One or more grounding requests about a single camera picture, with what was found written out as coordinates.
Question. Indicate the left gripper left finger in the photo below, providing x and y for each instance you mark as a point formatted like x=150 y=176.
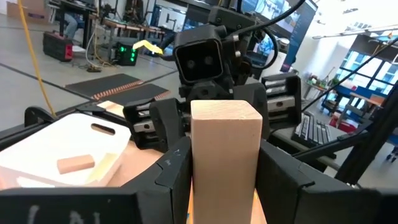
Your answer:
x=161 y=193

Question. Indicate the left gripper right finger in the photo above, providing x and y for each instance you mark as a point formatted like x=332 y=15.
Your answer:
x=289 y=199

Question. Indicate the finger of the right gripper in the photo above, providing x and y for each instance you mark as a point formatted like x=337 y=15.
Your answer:
x=169 y=124
x=258 y=96

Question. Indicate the long natural wood plank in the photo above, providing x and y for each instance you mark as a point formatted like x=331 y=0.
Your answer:
x=224 y=155

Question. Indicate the short natural wood block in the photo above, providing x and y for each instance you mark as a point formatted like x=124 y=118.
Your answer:
x=75 y=164

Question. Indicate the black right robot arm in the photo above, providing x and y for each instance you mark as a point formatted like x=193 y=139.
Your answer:
x=231 y=20

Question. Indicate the grey side table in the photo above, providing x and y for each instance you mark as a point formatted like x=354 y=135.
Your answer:
x=284 y=137

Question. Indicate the black keyboard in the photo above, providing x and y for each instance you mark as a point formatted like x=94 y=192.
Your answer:
x=311 y=130

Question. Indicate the black hazard-striped floor mat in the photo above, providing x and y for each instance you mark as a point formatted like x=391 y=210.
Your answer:
x=133 y=93
x=99 y=84

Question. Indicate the red box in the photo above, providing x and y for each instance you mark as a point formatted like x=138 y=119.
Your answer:
x=342 y=124

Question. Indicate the computer monitor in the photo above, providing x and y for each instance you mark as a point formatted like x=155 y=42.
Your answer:
x=297 y=26

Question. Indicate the yellow tape tag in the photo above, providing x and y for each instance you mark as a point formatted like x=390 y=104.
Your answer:
x=147 y=46

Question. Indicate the black box with green lights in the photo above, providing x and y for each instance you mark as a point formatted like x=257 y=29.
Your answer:
x=126 y=54

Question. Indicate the wooden table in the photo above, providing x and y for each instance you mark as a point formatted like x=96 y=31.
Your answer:
x=133 y=28

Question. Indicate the white plastic bin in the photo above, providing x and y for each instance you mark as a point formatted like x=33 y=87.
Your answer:
x=46 y=143

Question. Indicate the black and red case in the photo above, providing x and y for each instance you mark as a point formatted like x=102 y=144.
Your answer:
x=56 y=46

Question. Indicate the person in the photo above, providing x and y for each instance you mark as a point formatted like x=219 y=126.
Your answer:
x=71 y=26

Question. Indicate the black desk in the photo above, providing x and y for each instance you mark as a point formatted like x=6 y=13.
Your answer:
x=77 y=4

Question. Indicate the cardboard box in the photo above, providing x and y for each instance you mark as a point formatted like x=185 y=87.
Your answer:
x=28 y=9

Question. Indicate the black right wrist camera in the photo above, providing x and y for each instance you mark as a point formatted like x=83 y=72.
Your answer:
x=199 y=60

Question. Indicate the black metal frame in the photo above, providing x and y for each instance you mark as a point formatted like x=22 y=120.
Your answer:
x=365 y=149

